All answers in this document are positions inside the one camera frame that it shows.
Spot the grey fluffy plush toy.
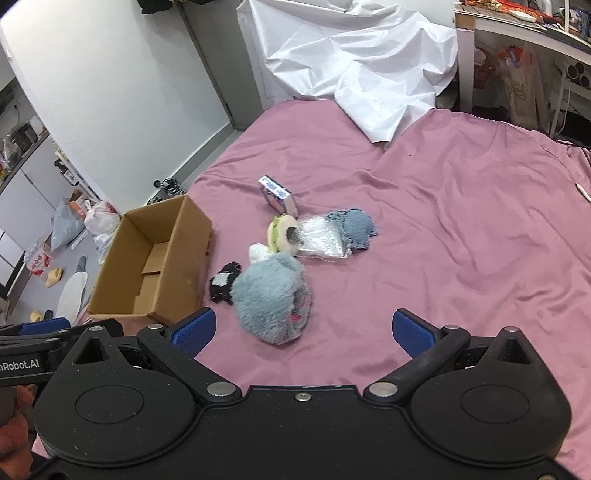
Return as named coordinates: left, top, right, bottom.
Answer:
left=231, top=253, right=311, bottom=346

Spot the white soft ball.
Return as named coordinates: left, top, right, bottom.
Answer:
left=249, top=243, right=274, bottom=265

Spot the blue grey knitted toy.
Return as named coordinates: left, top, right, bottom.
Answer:
left=325, top=208, right=378, bottom=250

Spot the person's left hand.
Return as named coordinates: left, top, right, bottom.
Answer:
left=1, top=386, right=34, bottom=479

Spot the white insole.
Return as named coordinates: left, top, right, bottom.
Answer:
left=55, top=271, right=88, bottom=324

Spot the brown cardboard box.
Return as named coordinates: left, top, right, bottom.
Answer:
left=87, top=195, right=213, bottom=335

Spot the yellow slipper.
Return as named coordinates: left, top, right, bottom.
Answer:
left=45, top=267, right=63, bottom=288

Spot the red white snack box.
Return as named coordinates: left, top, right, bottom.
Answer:
left=24, top=243, right=52, bottom=277

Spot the clear plastic bag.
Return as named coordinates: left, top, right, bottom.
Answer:
left=297, top=215, right=352, bottom=261

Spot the grey plastic bag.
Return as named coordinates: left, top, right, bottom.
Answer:
left=50, top=198, right=85, bottom=252

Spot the white plastic bag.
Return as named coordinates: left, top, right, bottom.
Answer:
left=84, top=200, right=121, bottom=265

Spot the small blue card box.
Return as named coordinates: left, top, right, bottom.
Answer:
left=257, top=175, right=298, bottom=218

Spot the white draped cloth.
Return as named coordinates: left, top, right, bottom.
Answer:
left=236, top=1, right=458, bottom=143

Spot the white desk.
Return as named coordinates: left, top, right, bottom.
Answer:
left=454, top=2, right=590, bottom=113

